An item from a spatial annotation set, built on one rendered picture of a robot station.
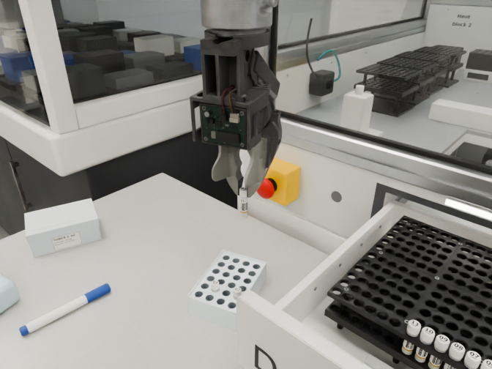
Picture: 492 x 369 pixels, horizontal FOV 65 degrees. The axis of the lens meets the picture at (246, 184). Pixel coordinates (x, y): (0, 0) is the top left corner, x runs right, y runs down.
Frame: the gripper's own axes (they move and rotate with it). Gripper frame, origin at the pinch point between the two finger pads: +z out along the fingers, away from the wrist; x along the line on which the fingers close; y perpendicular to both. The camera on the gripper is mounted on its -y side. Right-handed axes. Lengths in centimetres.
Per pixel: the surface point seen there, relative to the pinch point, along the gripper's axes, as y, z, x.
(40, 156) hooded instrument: -18, 15, -63
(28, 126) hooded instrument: -19, 8, -66
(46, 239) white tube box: 3.5, 18.4, -39.1
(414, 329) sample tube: 10.5, 6.7, 23.3
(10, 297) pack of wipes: 15.9, 19.5, -33.8
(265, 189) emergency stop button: -15.8, 10.0, -2.9
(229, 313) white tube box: 6.4, 18.4, 0.0
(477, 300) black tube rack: 2.2, 7.8, 30.0
